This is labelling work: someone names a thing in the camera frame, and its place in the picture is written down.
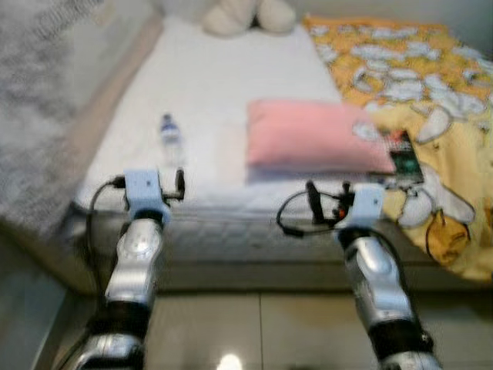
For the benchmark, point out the dark book with red cover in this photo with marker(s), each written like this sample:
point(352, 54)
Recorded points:
point(404, 162)

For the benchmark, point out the pink pillow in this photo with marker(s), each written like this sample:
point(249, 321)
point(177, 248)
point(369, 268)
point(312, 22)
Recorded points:
point(308, 135)

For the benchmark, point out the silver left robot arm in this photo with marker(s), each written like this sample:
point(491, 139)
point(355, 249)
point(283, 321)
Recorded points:
point(135, 262)

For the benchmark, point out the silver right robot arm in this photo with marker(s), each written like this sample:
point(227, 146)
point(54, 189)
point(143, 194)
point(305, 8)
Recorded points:
point(377, 285)

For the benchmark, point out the clear plastic water bottle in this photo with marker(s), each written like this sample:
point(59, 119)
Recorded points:
point(171, 142)

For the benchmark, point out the grey bed base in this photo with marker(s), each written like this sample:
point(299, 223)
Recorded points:
point(254, 276)

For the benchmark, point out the white quilted mattress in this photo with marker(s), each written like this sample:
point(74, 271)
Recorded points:
point(231, 77)

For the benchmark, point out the grey printed headboard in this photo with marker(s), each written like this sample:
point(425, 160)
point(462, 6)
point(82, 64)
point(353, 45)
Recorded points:
point(46, 92)

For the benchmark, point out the beige plush toy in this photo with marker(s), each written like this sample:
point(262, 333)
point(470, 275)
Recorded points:
point(231, 19)

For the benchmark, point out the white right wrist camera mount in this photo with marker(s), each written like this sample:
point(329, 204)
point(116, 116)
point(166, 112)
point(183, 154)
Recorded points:
point(366, 202)

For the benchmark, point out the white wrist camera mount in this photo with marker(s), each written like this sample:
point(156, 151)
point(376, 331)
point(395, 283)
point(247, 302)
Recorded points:
point(142, 189)
point(366, 202)

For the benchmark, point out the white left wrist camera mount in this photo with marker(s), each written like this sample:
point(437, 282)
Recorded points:
point(142, 189)

